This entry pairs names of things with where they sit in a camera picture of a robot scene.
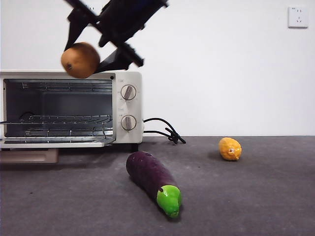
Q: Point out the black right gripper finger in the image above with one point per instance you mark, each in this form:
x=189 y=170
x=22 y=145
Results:
x=118 y=61
x=73 y=32

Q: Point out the brown potato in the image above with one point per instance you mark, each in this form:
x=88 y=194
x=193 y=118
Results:
x=80 y=60

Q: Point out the white glass oven door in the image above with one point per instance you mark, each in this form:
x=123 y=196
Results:
x=61 y=144

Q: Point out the white toaster oven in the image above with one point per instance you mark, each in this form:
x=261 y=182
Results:
x=128 y=76

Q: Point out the beige oven knob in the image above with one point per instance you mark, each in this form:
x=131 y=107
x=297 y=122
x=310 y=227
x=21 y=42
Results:
x=128 y=122
x=128 y=92

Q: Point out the purple eggplant with green stem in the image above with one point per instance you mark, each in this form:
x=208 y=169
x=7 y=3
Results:
x=150 y=175

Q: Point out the yellow corn cob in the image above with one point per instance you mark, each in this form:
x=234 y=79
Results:
x=230 y=149

